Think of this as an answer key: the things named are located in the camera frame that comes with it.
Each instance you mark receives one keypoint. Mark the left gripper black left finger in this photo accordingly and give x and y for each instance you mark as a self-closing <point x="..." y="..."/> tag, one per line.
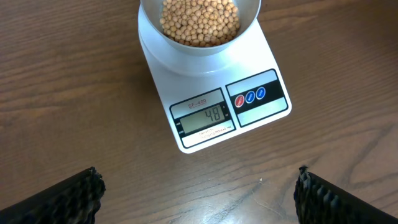
<point x="75" y="200"/>

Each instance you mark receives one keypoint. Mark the grey bowl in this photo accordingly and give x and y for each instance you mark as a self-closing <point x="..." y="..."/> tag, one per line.
<point x="248" y="11"/>

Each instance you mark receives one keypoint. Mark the soybeans in bowl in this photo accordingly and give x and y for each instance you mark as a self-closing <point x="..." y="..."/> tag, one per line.
<point x="200" y="23"/>

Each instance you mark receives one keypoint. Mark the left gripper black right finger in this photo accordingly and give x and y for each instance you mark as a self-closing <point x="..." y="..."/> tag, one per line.
<point x="319" y="202"/>

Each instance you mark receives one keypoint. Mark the white digital kitchen scale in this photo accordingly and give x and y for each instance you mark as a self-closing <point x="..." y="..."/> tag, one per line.
<point x="209" y="99"/>

